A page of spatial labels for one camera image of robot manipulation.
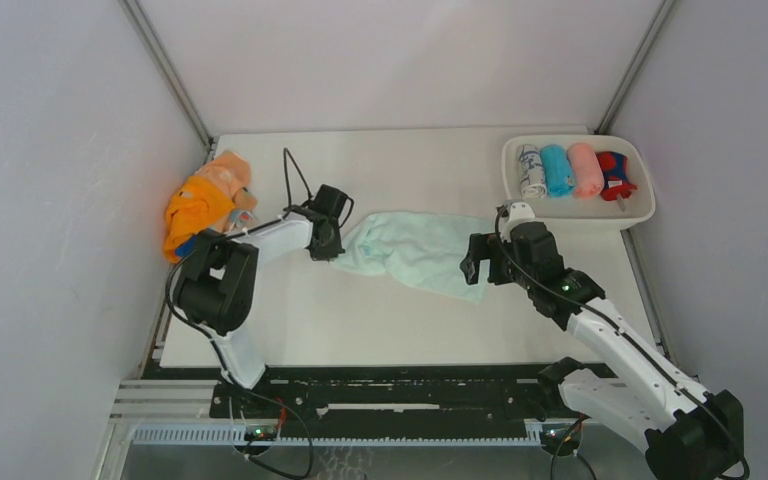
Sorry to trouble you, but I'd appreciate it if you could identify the light mint green towel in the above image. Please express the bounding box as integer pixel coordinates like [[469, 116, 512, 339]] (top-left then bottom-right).
[[331, 211, 491, 304]]

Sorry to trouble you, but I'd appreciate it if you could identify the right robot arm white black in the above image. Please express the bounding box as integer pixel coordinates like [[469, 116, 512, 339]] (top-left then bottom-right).
[[460, 221, 751, 479]]

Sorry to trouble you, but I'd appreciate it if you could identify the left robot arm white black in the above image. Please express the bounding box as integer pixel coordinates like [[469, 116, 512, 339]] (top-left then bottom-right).
[[164, 208, 344, 417]]

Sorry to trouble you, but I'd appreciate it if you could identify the white patterned rolled towel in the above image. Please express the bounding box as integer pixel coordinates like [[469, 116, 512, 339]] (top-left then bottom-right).
[[517, 144, 548, 199]]

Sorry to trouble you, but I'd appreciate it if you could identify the white plastic basket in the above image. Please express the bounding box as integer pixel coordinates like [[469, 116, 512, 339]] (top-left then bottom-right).
[[501, 135, 656, 230]]

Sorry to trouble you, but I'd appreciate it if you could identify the cyan rolled towel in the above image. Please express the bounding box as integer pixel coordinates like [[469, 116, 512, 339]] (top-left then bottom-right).
[[540, 145, 576, 198]]

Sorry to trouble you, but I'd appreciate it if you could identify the peach patterned towel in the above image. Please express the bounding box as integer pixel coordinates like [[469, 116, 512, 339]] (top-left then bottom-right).
[[195, 150, 258, 233]]

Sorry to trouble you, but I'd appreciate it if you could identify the pink rolled towel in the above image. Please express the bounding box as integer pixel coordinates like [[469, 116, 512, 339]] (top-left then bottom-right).
[[567, 142, 604, 199]]

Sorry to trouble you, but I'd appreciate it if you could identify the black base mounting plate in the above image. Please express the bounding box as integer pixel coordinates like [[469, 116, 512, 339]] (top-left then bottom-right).
[[209, 363, 578, 441]]

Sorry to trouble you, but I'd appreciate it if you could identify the orange towel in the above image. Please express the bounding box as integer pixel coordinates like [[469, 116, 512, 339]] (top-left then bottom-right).
[[163, 176, 234, 263]]

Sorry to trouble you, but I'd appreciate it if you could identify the red blue rolled towel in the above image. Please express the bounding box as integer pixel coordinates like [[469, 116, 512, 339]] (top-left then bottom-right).
[[596, 151, 637, 202]]

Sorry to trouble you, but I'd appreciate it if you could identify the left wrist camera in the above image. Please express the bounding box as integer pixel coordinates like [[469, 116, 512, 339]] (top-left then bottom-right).
[[310, 184, 355, 219]]

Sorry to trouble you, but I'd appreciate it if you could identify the white slotted cable duct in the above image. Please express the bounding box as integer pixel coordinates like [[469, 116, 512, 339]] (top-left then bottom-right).
[[130, 423, 544, 447]]

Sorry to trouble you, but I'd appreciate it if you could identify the right corner aluminium post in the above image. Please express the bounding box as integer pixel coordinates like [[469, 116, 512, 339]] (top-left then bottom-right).
[[594, 0, 681, 135]]

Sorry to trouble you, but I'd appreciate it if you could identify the corner aluminium post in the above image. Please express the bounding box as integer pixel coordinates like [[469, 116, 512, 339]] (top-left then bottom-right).
[[594, 0, 681, 135], [118, 0, 214, 151]]

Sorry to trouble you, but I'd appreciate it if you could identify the aluminium frame rail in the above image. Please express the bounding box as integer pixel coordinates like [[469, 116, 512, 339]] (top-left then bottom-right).
[[109, 377, 713, 425]]

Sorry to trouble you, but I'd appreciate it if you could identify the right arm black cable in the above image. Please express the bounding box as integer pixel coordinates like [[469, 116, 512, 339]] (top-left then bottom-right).
[[493, 201, 751, 480]]

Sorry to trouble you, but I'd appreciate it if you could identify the left corner aluminium post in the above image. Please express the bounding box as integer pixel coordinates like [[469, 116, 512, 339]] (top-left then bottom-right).
[[118, 0, 214, 151]]

